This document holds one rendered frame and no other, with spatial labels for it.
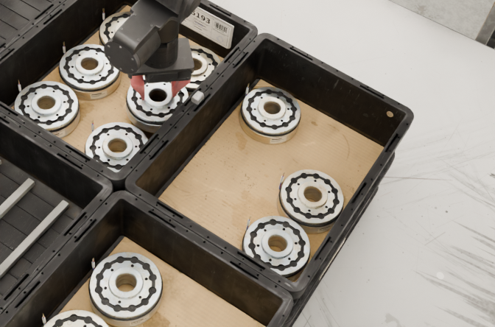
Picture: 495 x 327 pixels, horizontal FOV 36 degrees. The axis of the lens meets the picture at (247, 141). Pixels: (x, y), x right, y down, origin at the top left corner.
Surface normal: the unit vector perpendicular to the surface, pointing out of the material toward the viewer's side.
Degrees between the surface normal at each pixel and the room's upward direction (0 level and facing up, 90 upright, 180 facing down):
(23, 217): 0
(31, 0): 0
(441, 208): 0
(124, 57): 91
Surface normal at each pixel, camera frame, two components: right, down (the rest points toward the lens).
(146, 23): 0.22, -0.44
